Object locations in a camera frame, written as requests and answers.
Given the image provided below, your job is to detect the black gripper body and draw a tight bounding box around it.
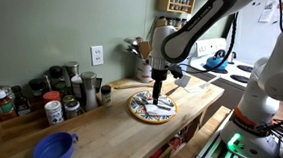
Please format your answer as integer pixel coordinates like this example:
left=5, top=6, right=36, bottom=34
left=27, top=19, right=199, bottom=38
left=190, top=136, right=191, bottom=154
left=150, top=68, right=169, bottom=88

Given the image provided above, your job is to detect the silver dinner spoon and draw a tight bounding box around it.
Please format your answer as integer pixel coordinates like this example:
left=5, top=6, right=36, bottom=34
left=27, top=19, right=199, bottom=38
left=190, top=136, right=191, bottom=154
left=133, top=95, right=174, bottom=111

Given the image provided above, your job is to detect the wooden cooking spoon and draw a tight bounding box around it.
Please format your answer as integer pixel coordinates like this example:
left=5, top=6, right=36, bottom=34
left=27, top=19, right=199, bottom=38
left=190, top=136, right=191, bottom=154
left=114, top=81, right=155, bottom=93

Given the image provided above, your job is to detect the metal serving spoon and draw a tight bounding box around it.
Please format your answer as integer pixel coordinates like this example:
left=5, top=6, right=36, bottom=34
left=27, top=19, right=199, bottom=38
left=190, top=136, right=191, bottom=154
left=122, top=37, right=142, bottom=58

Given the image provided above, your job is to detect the white crock with red chilies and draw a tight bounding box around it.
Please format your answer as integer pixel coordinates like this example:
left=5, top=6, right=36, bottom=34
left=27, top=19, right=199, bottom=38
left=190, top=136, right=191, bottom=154
left=134, top=57, right=156, bottom=85

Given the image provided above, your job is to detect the colourful painted ceramic plate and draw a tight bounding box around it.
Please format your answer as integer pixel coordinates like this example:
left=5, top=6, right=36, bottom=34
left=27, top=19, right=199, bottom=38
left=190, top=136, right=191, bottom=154
left=125, top=88, right=180, bottom=126

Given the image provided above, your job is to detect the small black lid spice jar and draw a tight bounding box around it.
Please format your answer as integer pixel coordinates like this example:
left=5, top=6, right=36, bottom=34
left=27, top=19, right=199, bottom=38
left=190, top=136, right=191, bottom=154
left=98, top=84, right=114, bottom=108

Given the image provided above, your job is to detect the white plastic spatula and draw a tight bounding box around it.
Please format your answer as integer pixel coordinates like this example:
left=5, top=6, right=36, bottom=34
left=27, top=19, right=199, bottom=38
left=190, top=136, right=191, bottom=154
left=185, top=72, right=222, bottom=95

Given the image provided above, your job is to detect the blue kettle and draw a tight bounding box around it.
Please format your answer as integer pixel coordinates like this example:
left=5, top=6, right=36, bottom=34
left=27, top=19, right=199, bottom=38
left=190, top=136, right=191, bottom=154
left=203, top=47, right=231, bottom=72

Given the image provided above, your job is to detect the steel top salt grinder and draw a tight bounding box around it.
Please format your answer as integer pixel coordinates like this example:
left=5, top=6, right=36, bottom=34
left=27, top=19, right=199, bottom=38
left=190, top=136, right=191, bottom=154
left=77, top=70, right=102, bottom=113

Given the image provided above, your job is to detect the white electric stove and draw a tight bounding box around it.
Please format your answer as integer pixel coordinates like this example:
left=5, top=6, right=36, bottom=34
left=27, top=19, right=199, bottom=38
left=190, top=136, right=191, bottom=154
left=183, top=35, right=262, bottom=108

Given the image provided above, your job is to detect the dark glass jar metal lid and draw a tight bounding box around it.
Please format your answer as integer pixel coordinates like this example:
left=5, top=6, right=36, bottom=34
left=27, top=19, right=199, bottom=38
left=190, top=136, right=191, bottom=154
left=62, top=98, right=83, bottom=121

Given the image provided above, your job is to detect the silver lid bottle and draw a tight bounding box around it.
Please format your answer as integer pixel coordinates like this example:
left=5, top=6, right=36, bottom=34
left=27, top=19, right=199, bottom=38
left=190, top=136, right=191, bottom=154
left=63, top=61, right=81, bottom=81

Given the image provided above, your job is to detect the green lid jar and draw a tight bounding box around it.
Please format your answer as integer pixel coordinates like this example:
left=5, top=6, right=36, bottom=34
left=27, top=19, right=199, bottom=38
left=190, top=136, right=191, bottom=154
left=53, top=81, right=68, bottom=97

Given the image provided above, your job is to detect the white refrigerator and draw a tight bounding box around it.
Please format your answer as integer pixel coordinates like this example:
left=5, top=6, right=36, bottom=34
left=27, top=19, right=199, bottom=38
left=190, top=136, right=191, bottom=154
left=232, top=0, right=283, bottom=68

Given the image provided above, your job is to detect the black cap bottle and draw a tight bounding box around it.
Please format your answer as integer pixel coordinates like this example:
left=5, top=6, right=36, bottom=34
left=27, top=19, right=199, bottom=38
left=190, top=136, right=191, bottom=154
left=48, top=65, right=65, bottom=85

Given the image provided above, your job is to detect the white shaker blue print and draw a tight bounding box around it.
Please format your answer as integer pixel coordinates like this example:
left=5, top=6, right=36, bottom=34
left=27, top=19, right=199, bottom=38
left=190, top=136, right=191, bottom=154
left=42, top=99, right=67, bottom=128

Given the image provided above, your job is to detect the red lid jar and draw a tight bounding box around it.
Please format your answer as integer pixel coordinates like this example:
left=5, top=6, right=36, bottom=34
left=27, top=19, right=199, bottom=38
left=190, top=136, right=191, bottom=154
left=41, top=89, right=62, bottom=106

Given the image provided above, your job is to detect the blue plastic colander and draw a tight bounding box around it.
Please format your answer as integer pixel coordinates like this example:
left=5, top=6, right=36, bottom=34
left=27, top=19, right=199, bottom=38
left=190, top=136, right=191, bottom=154
left=32, top=130, right=80, bottom=158

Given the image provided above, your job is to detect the white paper sheet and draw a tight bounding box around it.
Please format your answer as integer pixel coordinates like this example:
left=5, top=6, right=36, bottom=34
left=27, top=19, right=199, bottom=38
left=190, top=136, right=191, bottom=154
left=258, top=0, right=276, bottom=24

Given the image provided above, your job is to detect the dark sauce bottle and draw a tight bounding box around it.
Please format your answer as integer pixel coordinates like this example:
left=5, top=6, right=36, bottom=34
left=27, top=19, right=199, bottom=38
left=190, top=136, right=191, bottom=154
left=9, top=84, right=33, bottom=117

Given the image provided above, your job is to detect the wooden spice tray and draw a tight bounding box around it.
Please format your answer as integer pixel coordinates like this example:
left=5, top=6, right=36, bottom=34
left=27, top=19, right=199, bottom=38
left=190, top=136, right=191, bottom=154
left=0, top=88, right=106, bottom=158

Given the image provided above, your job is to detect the clear glass jar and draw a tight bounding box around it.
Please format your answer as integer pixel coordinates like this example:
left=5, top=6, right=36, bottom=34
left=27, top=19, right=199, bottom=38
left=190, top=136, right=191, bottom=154
left=0, top=84, right=15, bottom=101

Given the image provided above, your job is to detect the red sauce bottle white cap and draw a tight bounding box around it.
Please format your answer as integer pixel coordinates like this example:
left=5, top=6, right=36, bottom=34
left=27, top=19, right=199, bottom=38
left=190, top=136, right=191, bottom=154
left=0, top=88, right=19, bottom=123

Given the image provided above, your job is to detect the white wall outlet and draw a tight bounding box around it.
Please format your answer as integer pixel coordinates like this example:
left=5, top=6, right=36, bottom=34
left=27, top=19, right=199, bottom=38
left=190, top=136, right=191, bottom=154
left=89, top=44, right=106, bottom=67

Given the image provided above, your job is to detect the wooden wall spice rack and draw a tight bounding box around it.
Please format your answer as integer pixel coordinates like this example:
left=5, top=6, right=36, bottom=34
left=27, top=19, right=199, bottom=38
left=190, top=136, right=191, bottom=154
left=156, top=0, right=198, bottom=31

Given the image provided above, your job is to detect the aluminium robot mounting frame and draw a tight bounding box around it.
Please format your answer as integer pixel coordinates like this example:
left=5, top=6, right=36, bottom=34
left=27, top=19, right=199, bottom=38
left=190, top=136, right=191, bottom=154
left=190, top=129, right=246, bottom=158

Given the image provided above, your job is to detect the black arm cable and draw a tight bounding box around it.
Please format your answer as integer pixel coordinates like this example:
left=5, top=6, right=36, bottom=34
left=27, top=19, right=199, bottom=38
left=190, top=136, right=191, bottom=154
left=181, top=8, right=239, bottom=76

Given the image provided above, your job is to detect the black base cable bundle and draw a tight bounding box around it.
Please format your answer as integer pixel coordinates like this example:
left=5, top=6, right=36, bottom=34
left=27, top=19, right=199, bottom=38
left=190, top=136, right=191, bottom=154
left=253, top=103, right=283, bottom=147

